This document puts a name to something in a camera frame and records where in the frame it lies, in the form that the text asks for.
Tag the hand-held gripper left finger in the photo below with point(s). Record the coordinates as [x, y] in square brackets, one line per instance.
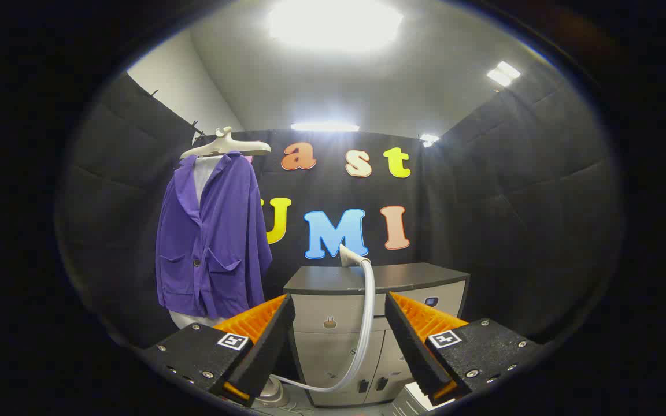
[269, 341]

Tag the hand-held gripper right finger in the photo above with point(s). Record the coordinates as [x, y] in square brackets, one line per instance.
[411, 341]

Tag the purple jacket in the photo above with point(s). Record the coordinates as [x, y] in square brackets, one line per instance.
[217, 242]

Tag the white shirt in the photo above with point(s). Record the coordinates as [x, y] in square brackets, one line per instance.
[203, 173]

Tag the white clothes hanger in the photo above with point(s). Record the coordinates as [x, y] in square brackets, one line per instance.
[223, 147]

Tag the grey cabinet with black top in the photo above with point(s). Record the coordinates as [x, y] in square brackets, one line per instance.
[333, 335]

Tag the small ceiling light panel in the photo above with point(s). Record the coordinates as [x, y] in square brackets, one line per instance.
[503, 73]
[428, 139]

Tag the long ceiling light strip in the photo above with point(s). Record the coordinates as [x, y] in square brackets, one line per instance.
[325, 126]

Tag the large ceiling light panel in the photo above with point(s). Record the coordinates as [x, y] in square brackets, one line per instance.
[334, 24]

